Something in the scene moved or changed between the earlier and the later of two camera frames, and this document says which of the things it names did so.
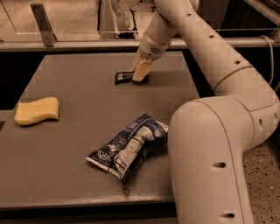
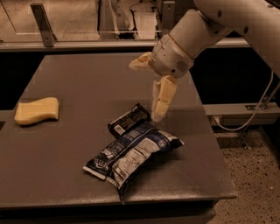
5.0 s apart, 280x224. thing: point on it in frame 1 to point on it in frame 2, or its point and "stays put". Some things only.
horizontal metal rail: x=116 y=45 stays put
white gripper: x=150 y=49 to x=170 y=58
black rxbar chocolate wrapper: x=127 y=77 to x=130 y=119
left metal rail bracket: x=49 y=38 stays put
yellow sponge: x=42 y=108 stays put
